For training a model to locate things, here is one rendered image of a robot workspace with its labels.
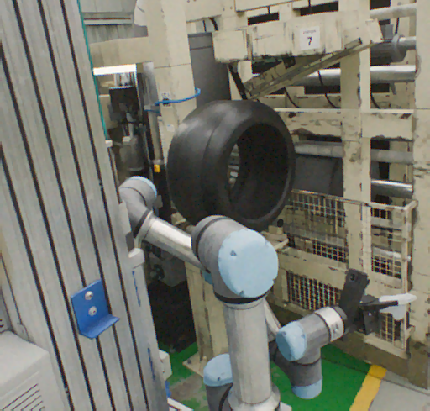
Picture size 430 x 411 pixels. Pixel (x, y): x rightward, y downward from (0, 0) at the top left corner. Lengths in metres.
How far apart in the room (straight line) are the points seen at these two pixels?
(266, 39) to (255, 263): 1.26
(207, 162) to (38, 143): 0.91
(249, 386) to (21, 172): 0.62
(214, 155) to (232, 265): 0.89
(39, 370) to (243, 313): 0.38
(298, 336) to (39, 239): 0.59
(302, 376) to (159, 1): 1.54
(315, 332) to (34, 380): 0.59
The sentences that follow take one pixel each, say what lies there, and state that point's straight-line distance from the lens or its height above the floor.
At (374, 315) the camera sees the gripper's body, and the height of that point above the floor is 1.03.
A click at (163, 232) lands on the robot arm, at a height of 1.22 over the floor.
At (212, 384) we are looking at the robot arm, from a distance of 1.16.
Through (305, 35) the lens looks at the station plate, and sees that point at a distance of 1.80.
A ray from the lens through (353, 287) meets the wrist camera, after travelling 1.13.
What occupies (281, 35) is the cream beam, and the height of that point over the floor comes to 1.72.
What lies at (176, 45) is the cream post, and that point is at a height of 1.74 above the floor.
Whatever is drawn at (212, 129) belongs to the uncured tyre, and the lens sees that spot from 1.67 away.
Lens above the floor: 1.70
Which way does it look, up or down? 18 degrees down
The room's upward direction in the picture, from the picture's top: 7 degrees counter-clockwise
